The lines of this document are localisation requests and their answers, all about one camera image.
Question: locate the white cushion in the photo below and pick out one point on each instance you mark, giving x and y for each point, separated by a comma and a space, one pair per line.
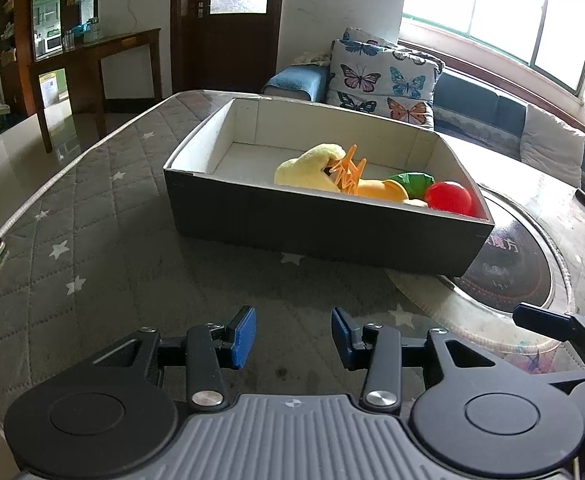
552, 146

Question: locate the yellow duck plush toy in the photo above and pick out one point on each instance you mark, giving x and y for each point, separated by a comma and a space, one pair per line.
311, 170

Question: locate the wooden side table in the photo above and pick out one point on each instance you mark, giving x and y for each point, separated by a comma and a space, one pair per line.
83, 67

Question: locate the window with green frame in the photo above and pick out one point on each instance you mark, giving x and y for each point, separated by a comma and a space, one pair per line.
546, 35

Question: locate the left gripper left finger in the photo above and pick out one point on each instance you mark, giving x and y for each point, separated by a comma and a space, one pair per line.
211, 348

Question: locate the black cardboard box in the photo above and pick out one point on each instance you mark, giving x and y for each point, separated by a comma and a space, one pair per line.
221, 186

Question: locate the round induction cooktop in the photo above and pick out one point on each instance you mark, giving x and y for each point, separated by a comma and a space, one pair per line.
518, 264

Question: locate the green bean bag toy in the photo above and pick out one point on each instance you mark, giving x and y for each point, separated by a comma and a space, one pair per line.
415, 183

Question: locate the red ball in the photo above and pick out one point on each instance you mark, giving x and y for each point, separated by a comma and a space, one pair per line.
449, 196

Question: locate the brown wooden door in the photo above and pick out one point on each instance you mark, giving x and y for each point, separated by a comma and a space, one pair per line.
223, 44

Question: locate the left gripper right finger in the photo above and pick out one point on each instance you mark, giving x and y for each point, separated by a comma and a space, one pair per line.
377, 349

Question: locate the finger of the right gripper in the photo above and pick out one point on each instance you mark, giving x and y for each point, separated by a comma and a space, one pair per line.
547, 322

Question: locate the orange plastic toy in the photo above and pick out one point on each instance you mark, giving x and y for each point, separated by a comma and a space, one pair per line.
346, 174

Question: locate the butterfly print pillow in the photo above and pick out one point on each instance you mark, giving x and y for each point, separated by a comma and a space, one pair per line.
390, 83

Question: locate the blue sofa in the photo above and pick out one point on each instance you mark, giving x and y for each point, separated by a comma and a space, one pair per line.
466, 108

